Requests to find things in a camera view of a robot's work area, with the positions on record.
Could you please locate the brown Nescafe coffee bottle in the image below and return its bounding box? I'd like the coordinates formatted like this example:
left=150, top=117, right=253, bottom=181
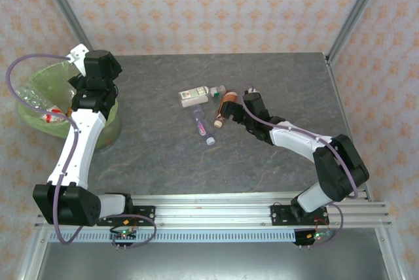
left=214, top=90, right=238, bottom=129

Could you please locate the clear bottle purple label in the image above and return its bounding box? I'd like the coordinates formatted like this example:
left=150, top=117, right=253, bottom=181
left=191, top=105, right=217, bottom=146

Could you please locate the white bottle green label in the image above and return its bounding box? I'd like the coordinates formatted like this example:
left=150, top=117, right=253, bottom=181
left=178, top=85, right=227, bottom=109

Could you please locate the clear crinkled bottle red label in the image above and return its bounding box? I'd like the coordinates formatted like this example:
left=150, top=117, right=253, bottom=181
left=15, top=84, right=66, bottom=124

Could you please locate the green translucent bin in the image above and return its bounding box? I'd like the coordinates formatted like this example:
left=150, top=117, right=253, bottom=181
left=16, top=62, right=122, bottom=152

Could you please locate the small controller board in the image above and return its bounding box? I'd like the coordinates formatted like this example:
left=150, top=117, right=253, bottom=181
left=294, top=229, right=335, bottom=247
left=109, top=226, right=138, bottom=241

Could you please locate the grey metal panel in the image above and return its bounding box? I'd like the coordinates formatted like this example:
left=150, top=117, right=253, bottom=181
left=35, top=242, right=390, bottom=280

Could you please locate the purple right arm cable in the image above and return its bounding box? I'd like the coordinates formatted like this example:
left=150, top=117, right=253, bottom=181
left=241, top=83, right=359, bottom=248

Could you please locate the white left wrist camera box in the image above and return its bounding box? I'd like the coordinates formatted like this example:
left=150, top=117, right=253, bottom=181
left=69, top=43, right=90, bottom=69

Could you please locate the aluminium frame post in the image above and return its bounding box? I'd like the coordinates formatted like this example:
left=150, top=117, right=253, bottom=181
left=34, top=0, right=94, bottom=52
left=325, top=0, right=392, bottom=65

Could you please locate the aluminium side rail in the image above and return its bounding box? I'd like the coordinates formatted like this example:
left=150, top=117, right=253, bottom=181
left=325, top=53, right=374, bottom=201

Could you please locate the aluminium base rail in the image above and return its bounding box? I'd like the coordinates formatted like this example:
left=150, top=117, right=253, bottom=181
left=34, top=193, right=393, bottom=228

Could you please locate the white slotted cable duct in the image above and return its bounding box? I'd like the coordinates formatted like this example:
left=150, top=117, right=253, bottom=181
left=48, top=229, right=297, bottom=243

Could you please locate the aluminium frame bar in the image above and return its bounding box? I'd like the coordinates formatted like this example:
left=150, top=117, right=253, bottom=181
left=374, top=227, right=405, bottom=280
left=18, top=227, right=50, bottom=280

